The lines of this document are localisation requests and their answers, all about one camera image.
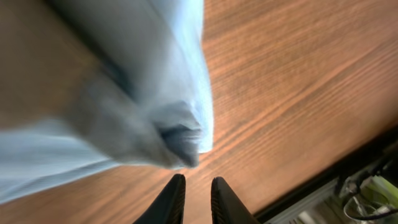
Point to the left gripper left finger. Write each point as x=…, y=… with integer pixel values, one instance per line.
x=168, y=207

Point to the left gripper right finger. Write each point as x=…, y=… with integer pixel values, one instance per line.
x=226, y=207

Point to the light blue printed t-shirt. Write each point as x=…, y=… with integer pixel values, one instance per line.
x=90, y=85

